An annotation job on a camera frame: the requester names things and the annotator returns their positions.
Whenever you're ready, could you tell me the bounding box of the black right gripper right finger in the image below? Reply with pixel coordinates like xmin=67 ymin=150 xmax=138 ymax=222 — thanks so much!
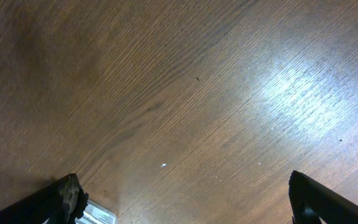
xmin=288 ymin=170 xmax=358 ymax=224

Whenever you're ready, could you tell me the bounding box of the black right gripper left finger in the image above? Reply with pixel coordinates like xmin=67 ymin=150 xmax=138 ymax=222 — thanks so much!
xmin=0 ymin=173 xmax=89 ymax=224

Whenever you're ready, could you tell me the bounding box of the white device on table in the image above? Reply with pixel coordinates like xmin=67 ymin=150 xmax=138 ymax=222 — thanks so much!
xmin=42 ymin=199 xmax=119 ymax=224

